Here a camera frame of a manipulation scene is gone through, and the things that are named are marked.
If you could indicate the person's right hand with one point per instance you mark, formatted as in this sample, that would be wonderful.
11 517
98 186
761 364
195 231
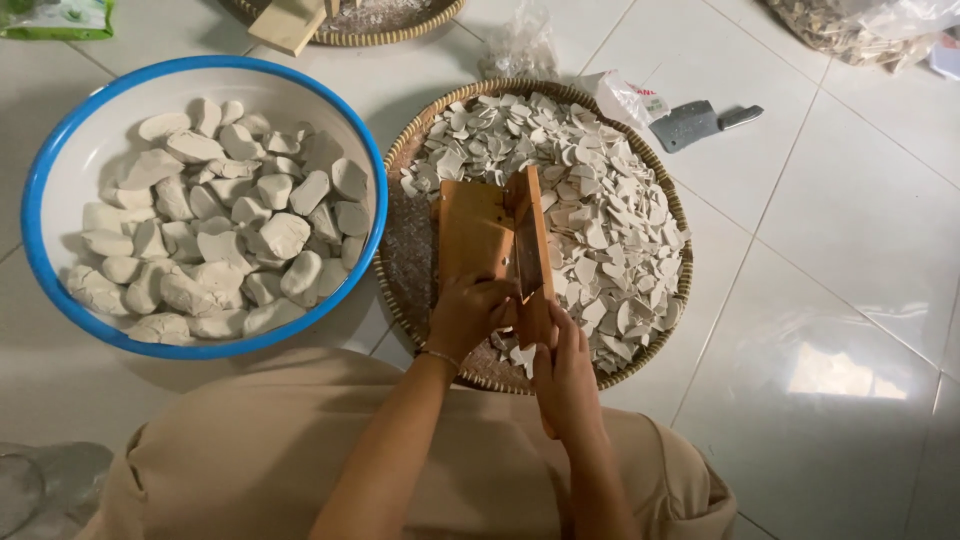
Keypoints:
566 375

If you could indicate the person's left hand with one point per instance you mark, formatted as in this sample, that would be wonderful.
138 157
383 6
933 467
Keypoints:
465 311

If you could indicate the person's left fingers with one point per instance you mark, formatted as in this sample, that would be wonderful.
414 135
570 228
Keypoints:
491 289

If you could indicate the wooden slicer board with blade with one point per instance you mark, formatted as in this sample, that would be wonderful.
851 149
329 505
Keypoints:
499 240

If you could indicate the round woven bamboo tray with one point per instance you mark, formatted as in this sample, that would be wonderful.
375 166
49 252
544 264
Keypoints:
420 247

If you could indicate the heap of grey clay slices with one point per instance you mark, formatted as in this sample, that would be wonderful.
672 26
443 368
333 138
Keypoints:
592 202

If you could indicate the white plastic bag red print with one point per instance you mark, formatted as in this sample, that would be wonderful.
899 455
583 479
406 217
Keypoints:
619 97

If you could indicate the crumpled clear plastic bag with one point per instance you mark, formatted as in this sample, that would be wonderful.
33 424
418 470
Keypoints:
521 49

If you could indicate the steel cleaver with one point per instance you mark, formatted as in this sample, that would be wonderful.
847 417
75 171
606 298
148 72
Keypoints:
686 125

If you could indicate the pile of grey clay lumps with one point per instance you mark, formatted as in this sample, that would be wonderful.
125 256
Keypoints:
217 225

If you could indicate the person's beige trousers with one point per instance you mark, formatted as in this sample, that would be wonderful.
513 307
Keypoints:
255 457

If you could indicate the woven tray with wooden slicer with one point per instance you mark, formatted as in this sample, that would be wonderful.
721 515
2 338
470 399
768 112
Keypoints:
375 19

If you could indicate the white basin with blue rim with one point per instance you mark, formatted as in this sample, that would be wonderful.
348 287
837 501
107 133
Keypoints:
82 165

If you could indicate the clear bag of dried chips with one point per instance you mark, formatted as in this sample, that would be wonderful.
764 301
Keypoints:
855 30

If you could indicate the clear plastic sheet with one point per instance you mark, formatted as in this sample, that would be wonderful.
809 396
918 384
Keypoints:
41 487

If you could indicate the green and white packet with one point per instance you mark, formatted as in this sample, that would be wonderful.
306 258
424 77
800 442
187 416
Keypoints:
56 19

